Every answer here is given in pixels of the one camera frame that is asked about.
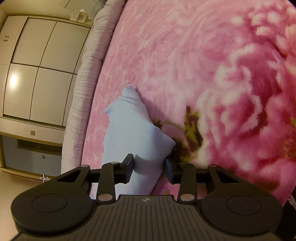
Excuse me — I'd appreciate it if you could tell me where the light blue garment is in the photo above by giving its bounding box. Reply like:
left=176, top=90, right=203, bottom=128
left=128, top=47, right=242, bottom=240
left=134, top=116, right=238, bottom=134
left=102, top=85, right=176, bottom=195

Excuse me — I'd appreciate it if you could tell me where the white wardrobe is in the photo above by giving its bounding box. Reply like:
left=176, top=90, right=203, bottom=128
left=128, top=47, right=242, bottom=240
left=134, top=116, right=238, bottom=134
left=0, top=15, right=93, bottom=130

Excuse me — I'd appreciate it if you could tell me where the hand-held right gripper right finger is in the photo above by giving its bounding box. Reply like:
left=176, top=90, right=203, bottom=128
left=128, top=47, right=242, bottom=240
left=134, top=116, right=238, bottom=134
left=164, top=157, right=241, bottom=204

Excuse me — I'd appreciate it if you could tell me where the pink floral blanket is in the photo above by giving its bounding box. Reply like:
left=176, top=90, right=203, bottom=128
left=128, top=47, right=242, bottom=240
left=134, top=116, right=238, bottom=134
left=89, top=0, right=296, bottom=207

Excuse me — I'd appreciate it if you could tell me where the grey striped quilt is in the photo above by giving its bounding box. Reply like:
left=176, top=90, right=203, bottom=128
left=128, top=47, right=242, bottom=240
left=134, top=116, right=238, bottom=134
left=60, top=0, right=126, bottom=175

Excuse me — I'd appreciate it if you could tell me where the beige door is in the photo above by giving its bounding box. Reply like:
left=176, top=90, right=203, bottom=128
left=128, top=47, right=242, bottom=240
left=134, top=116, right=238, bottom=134
left=0, top=116, right=66, bottom=183

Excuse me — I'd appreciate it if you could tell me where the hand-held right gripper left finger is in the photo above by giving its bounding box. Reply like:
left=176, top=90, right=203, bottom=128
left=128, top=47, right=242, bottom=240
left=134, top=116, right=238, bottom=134
left=56, top=153, right=135, bottom=204

